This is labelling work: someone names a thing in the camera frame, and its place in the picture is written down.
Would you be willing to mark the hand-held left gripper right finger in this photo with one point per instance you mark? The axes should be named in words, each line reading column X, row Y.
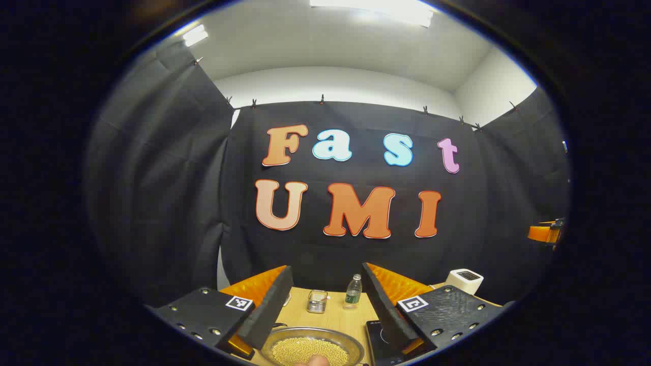
column 386, row 310

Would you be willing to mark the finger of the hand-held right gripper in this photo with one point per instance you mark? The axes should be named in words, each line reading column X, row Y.
column 539, row 234

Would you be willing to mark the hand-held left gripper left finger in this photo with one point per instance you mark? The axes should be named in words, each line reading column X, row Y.
column 272, row 310

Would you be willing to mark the black induction cooktop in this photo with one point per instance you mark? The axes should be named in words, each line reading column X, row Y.
column 379, row 345

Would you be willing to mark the stainless steel pot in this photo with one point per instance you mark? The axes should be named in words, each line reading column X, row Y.
column 269, row 351

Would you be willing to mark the clear plastic water bottle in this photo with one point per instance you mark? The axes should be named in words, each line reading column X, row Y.
column 353, row 295

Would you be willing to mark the pile of yellow soybeans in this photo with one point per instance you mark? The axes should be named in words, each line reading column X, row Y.
column 310, row 349

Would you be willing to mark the white rectangular appliance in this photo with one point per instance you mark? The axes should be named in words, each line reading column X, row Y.
column 464, row 283

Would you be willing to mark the black backdrop cloth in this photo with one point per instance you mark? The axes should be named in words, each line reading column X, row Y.
column 168, row 193

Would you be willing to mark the row of cloth clips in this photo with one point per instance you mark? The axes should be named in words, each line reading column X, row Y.
column 322, row 98

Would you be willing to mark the ceiling light fixture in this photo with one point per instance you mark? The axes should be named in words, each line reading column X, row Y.
column 195, row 35
column 376, row 9

